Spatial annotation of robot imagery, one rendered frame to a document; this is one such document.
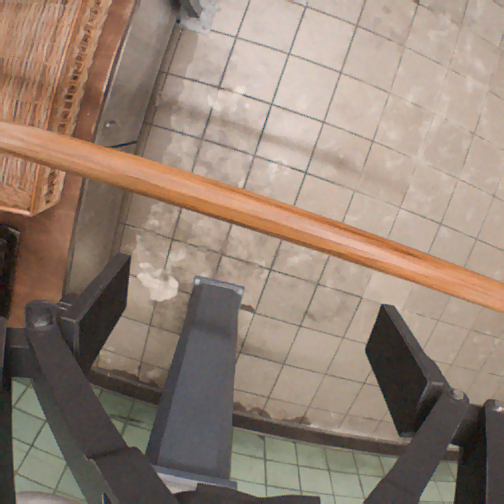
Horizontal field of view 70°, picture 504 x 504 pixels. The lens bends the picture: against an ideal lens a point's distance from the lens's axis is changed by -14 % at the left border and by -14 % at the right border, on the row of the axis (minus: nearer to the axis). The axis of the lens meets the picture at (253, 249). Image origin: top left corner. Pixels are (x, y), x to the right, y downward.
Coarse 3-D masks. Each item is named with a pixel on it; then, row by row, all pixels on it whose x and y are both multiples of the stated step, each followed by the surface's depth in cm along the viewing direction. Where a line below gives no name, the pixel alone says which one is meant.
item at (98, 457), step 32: (32, 320) 13; (32, 352) 12; (64, 352) 12; (32, 384) 13; (64, 384) 11; (64, 416) 9; (96, 416) 10; (64, 448) 10; (96, 448) 9; (128, 448) 9; (96, 480) 8; (128, 480) 8; (160, 480) 8
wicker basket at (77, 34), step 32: (0, 0) 77; (32, 0) 78; (64, 0) 78; (96, 0) 79; (0, 32) 80; (32, 32) 80; (64, 32) 81; (96, 32) 80; (0, 64) 82; (32, 64) 83; (64, 64) 72; (0, 96) 85; (32, 96) 86; (64, 96) 78; (64, 128) 84; (0, 160) 91; (0, 192) 85; (32, 192) 79
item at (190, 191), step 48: (0, 144) 30; (48, 144) 31; (96, 144) 32; (144, 192) 32; (192, 192) 32; (240, 192) 33; (288, 240) 34; (336, 240) 33; (384, 240) 34; (432, 288) 35; (480, 288) 35
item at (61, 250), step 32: (128, 0) 80; (160, 0) 99; (128, 32) 88; (160, 32) 112; (96, 64) 85; (128, 64) 97; (160, 64) 128; (96, 96) 87; (128, 96) 108; (96, 128) 91; (128, 128) 120; (64, 192) 94; (96, 192) 110; (32, 224) 97; (64, 224) 97; (96, 224) 120; (32, 256) 99; (64, 256) 99; (96, 256) 131; (32, 288) 102; (64, 288) 104
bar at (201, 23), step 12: (180, 0) 110; (192, 0) 111; (204, 0) 130; (216, 0) 130; (180, 12) 131; (192, 12) 124; (204, 12) 131; (180, 24) 132; (192, 24) 133; (204, 24) 133
